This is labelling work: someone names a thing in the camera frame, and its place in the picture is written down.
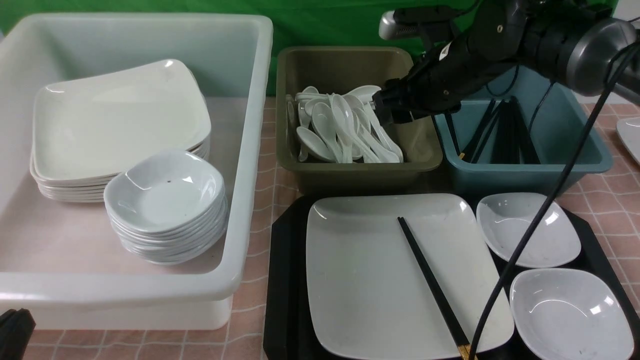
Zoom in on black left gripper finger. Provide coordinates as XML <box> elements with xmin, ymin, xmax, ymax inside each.
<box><xmin>0</xmin><ymin>309</ymin><xmax>35</xmax><ymax>360</ymax></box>

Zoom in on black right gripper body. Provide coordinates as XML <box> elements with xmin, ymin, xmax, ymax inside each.
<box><xmin>372</xmin><ymin>0</ymin><xmax>526</xmax><ymax>125</ymax></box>

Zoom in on small white bowl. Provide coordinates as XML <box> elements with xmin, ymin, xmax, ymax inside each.
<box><xmin>475</xmin><ymin>193</ymin><xmax>582</xmax><ymax>269</ymax></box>
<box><xmin>509</xmin><ymin>268</ymin><xmax>635</xmax><ymax>360</ymax></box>

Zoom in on large white square plate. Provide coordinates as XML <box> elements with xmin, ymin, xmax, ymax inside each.
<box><xmin>305</xmin><ymin>193</ymin><xmax>499</xmax><ymax>360</ymax></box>

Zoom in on black chopstick gold tip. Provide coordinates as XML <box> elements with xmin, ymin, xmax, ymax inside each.
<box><xmin>397</xmin><ymin>217</ymin><xmax>471</xmax><ymax>360</ymax></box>

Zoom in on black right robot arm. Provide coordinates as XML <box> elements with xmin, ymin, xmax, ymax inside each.
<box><xmin>372</xmin><ymin>0</ymin><xmax>639</xmax><ymax>125</ymax></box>

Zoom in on white plate at right edge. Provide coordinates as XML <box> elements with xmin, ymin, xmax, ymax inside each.
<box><xmin>615</xmin><ymin>117</ymin><xmax>640</xmax><ymax>165</ymax></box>

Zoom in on top stacked white plate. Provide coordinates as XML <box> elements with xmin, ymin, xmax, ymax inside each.
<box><xmin>31</xmin><ymin>59</ymin><xmax>211</xmax><ymax>182</ymax></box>

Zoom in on large white plastic tub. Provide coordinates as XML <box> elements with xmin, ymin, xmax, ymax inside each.
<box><xmin>0</xmin><ymin>13</ymin><xmax>274</xmax><ymax>330</ymax></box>

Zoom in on black chopsticks in bin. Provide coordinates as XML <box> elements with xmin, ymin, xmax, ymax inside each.
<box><xmin>445</xmin><ymin>96</ymin><xmax>542</xmax><ymax>165</ymax></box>

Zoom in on olive green plastic bin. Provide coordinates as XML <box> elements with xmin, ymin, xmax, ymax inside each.
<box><xmin>276</xmin><ymin>46</ymin><xmax>447</xmax><ymax>196</ymax></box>

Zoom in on pile of white spoons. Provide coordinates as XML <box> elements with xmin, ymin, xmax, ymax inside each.
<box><xmin>285</xmin><ymin>85</ymin><xmax>404</xmax><ymax>164</ymax></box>

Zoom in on blue plastic bin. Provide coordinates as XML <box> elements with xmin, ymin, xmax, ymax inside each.
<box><xmin>434</xmin><ymin>67</ymin><xmax>588</xmax><ymax>196</ymax></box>

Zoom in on green backdrop cloth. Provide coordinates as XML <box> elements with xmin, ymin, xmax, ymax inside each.
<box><xmin>0</xmin><ymin>0</ymin><xmax>477</xmax><ymax>96</ymax></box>

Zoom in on stack of white plates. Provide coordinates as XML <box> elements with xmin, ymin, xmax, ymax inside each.
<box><xmin>29</xmin><ymin>135</ymin><xmax>211</xmax><ymax>204</ymax></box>

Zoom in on stack of small bowls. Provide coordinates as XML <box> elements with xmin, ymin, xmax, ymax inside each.
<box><xmin>110</xmin><ymin>196</ymin><xmax>229</xmax><ymax>266</ymax></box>

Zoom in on top stacked small bowl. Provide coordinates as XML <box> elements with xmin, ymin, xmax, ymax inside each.
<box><xmin>103</xmin><ymin>149</ymin><xmax>226</xmax><ymax>234</ymax></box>

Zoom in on pink checkered tablecloth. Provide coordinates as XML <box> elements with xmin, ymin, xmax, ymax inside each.
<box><xmin>23</xmin><ymin>96</ymin><xmax>639</xmax><ymax>360</ymax></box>

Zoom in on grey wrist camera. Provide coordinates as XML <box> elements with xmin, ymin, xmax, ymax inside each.
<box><xmin>378</xmin><ymin>6</ymin><xmax>460</xmax><ymax>41</ymax></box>

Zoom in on black cable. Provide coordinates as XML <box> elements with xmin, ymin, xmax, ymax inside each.
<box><xmin>467</xmin><ymin>40</ymin><xmax>640</xmax><ymax>360</ymax></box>

